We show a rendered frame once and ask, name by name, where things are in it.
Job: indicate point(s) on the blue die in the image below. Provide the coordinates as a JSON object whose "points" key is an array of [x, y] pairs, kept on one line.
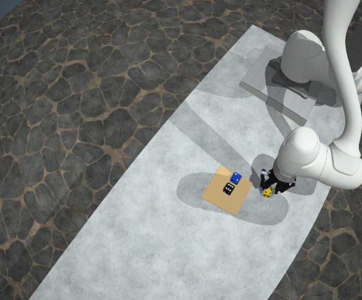
{"points": [[236, 178]]}

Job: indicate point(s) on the black die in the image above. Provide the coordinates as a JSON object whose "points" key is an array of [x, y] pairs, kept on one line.
{"points": [[229, 188]]}

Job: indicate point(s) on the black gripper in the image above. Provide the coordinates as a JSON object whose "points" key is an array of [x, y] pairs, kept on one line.
{"points": [[280, 187]]}

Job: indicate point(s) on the yellow die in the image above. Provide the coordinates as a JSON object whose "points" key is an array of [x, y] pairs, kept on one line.
{"points": [[268, 192]]}

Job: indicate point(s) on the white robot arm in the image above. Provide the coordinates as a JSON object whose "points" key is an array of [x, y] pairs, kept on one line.
{"points": [[338, 66]]}

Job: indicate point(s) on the tan mat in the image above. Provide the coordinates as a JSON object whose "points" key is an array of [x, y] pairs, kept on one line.
{"points": [[215, 195]]}

